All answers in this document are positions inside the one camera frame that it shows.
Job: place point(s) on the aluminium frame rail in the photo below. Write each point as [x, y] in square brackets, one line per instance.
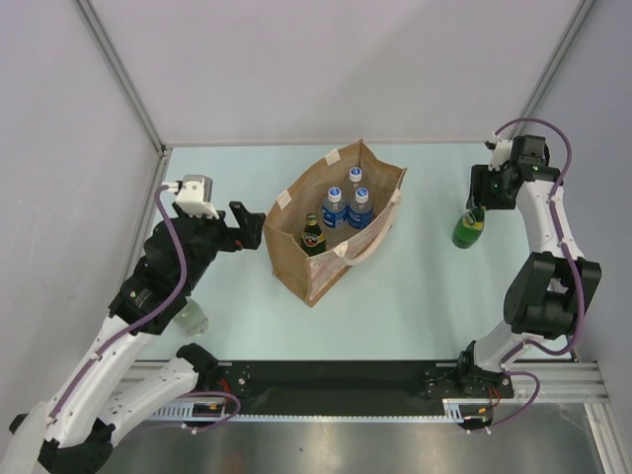
[534, 382]

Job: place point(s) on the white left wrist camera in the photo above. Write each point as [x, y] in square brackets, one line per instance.
[193, 195]

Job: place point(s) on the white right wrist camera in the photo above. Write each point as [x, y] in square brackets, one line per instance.
[501, 152]

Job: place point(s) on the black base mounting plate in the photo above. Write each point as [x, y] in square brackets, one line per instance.
[353, 388]

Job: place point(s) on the blue cap plastic bottle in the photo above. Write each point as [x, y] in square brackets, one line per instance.
[355, 179]

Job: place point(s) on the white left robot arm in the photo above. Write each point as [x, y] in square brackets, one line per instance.
[78, 429]

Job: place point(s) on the clear glass bottle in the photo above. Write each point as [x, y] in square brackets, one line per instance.
[191, 319]

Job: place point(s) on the blue label water bottle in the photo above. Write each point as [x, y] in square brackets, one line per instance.
[334, 212]

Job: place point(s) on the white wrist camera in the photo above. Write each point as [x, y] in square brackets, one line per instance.
[193, 195]
[501, 152]

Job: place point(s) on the tan canvas jute bag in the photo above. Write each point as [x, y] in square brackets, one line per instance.
[306, 255]

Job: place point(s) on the green Perrier glass bottle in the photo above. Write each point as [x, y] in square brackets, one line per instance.
[312, 240]

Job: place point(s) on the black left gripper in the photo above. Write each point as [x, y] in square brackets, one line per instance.
[249, 224]

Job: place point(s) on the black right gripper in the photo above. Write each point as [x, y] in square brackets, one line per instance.
[480, 195]

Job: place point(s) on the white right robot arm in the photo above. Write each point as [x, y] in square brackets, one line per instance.
[551, 293]

